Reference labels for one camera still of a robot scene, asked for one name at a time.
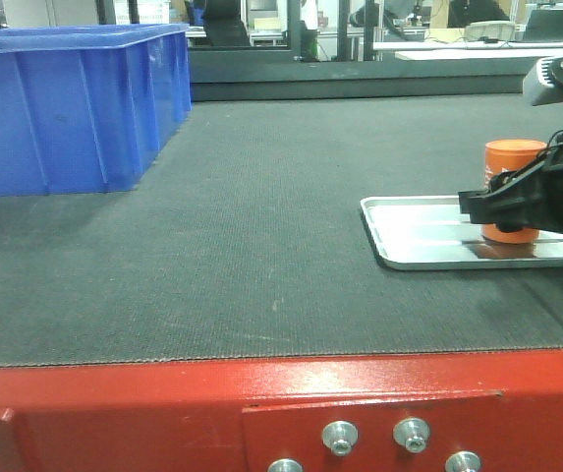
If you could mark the silver bolt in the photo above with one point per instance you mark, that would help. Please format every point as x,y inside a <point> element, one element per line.
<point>412,434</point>
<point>340,437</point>
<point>285,464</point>
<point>463,461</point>

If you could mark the dark conveyor belt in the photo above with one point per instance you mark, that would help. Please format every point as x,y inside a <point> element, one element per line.
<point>245,239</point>

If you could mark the blue bin on conveyor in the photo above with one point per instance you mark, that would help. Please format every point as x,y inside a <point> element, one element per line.
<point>87,109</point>

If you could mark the red conveyor frame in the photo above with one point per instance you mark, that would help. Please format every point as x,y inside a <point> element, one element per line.
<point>240,415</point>

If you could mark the black office chair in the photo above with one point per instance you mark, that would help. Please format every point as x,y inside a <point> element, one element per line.
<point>223,24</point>

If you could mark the silver metal tray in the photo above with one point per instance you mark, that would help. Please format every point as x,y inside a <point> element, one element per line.
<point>430,233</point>

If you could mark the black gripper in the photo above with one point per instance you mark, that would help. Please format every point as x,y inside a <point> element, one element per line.
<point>531,197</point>

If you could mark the open laptop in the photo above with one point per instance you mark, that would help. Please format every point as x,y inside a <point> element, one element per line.
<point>544,25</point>

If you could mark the orange capacitor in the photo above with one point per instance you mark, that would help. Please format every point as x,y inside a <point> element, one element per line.
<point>508,155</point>

